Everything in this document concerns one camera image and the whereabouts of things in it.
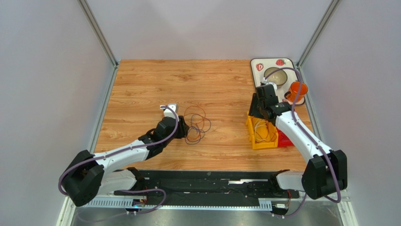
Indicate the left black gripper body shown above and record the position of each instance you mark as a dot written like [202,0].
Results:
[180,132]

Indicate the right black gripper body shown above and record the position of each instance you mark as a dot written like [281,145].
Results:
[255,108]

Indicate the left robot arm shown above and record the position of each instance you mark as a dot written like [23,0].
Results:
[90,175]

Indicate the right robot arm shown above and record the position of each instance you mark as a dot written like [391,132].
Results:
[326,169]

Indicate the yellow plastic bin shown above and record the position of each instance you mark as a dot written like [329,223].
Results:
[262,133]

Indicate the beige ceramic bowl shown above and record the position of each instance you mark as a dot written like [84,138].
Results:
[279,78]

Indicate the strawberry pattern tray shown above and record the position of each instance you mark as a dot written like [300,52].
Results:
[259,65]

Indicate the red plastic bin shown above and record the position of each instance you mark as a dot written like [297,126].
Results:
[283,140]

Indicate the orange mug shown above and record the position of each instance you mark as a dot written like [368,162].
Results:
[296,91]

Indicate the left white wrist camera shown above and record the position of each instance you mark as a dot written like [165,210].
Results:
[169,110]

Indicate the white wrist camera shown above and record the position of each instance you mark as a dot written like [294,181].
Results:
[169,110]
[269,83]

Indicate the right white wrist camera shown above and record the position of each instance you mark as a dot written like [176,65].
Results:
[269,83]

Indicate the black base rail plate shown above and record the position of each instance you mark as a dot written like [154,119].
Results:
[211,188]

